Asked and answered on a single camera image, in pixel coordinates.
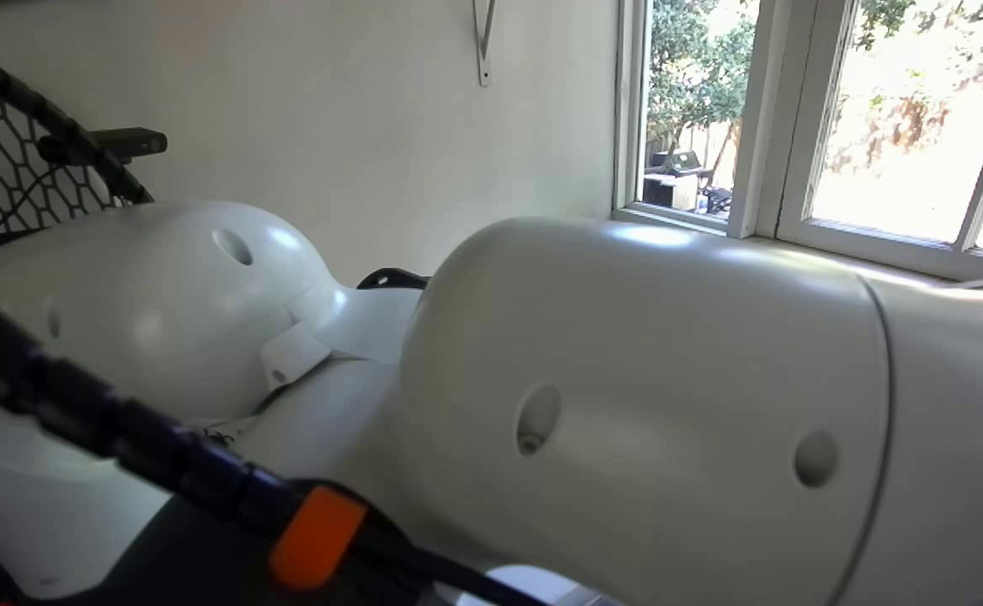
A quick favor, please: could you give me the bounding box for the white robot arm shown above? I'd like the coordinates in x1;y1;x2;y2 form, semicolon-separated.
0;201;983;606

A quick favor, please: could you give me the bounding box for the white framed window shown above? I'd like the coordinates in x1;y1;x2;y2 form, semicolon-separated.
611;0;983;279

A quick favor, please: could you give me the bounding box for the black hexagon mesh panel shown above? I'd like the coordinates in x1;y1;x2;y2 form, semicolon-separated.
0;67;127;234

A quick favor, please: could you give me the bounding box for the metal wall bracket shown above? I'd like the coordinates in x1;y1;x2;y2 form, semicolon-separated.
468;0;498;88

